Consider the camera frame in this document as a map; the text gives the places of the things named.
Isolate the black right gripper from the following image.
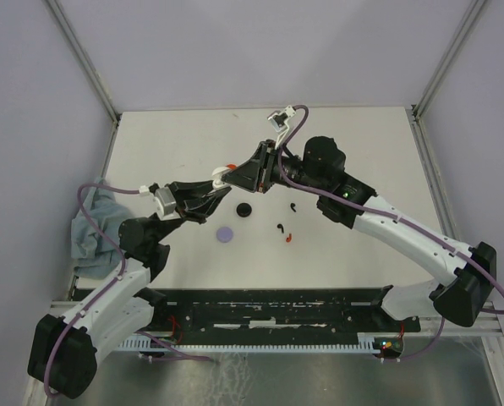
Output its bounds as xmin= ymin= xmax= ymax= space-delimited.
xmin=222 ymin=139 xmax=326 ymax=196

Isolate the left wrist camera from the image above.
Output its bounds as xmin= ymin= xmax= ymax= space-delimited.
xmin=139 ymin=184 xmax=180 ymax=221

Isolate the white cable duct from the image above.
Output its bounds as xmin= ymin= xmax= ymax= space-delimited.
xmin=103 ymin=330 xmax=384 ymax=352

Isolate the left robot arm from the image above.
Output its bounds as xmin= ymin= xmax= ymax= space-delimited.
xmin=27 ymin=180 xmax=231 ymax=399

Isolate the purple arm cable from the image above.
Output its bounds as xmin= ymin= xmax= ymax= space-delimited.
xmin=279 ymin=104 xmax=504 ymax=316
xmin=43 ymin=182 xmax=160 ymax=397

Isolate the light blue cloth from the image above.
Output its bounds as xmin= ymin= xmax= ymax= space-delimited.
xmin=69 ymin=176 xmax=130 ymax=280

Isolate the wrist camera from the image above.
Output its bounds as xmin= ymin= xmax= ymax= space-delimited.
xmin=139 ymin=184 xmax=180 ymax=221
xmin=267 ymin=106 xmax=296 ymax=149

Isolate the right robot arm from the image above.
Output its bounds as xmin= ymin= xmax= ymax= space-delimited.
xmin=220 ymin=136 xmax=496 ymax=331

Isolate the purple earbud charging case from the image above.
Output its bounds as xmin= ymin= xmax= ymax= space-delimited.
xmin=216 ymin=227 xmax=234 ymax=244

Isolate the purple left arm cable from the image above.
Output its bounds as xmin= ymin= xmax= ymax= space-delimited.
xmin=43 ymin=182 xmax=160 ymax=397

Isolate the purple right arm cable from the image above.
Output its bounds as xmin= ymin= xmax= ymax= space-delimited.
xmin=279 ymin=104 xmax=504 ymax=316

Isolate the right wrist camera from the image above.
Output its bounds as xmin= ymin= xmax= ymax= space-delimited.
xmin=267 ymin=106 xmax=296 ymax=149

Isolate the white earbud charging case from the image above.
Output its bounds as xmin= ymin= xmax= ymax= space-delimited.
xmin=211 ymin=166 xmax=232 ymax=190

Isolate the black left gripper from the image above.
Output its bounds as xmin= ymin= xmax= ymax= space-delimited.
xmin=153 ymin=177 xmax=232 ymax=244

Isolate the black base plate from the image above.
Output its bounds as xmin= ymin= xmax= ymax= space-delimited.
xmin=145 ymin=288 xmax=421 ymax=342

